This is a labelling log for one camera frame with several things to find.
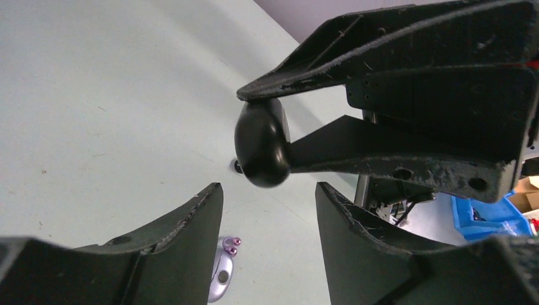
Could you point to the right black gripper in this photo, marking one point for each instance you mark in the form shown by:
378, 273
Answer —
459, 131

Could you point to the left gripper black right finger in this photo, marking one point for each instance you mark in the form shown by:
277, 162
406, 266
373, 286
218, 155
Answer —
369, 261

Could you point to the black earbud charging case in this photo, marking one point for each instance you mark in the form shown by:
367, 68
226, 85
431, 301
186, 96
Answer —
262, 143

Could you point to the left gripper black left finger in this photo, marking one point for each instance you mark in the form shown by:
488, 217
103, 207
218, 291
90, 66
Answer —
167, 261

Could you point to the brown cardboard box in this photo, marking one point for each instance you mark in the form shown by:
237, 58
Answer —
525, 197

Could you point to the blue plastic bin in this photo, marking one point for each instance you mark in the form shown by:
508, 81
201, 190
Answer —
476, 220

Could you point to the purple earbud charging case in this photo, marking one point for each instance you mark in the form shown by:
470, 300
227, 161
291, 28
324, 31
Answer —
221, 275

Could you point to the purple earbud near case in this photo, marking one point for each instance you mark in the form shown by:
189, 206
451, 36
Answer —
230, 245

